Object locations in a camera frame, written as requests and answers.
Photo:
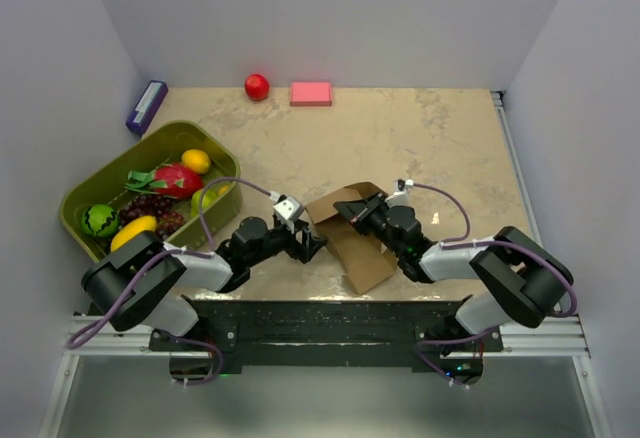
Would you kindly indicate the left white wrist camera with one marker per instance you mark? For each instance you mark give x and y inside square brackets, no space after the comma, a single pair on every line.
[286,209]

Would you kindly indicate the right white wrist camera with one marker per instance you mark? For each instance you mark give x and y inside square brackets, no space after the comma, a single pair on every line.
[400,195]

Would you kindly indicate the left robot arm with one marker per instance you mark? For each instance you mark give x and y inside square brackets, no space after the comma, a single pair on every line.
[133,285]

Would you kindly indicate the red dragon fruit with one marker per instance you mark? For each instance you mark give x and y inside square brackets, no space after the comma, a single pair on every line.
[174,180]

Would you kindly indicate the black base frame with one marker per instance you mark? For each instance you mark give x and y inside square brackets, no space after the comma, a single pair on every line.
[323,334]

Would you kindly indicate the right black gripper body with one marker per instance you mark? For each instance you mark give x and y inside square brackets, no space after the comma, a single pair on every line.
[379,232]

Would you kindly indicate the brown cardboard box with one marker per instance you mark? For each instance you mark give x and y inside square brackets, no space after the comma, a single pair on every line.
[365,264]

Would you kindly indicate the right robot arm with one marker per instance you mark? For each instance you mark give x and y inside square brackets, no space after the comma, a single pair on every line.
[524,283]

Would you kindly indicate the purple grapes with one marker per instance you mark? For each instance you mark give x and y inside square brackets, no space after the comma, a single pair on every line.
[160,207]

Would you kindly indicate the purple box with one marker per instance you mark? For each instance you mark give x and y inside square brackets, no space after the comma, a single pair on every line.
[146,108]

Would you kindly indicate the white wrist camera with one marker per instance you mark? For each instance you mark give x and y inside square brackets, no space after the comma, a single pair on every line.
[400,195]
[286,209]

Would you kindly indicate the olive green basket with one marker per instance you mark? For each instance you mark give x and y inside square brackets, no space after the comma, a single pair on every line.
[161,147]

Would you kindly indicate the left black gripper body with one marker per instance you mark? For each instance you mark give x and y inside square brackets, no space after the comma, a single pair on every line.
[292,247]

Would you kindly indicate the red apple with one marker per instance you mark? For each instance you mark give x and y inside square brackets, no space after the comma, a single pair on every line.
[256,87]

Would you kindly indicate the toy watermelon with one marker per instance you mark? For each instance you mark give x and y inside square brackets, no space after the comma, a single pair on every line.
[100,221]

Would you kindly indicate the pink box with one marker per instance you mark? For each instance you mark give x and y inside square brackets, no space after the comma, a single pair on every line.
[310,94]

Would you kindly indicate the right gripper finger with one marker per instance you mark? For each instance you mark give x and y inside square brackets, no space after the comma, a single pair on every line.
[373,223]
[356,208]

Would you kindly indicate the yellow mango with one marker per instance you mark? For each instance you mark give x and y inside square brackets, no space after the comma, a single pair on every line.
[132,229]

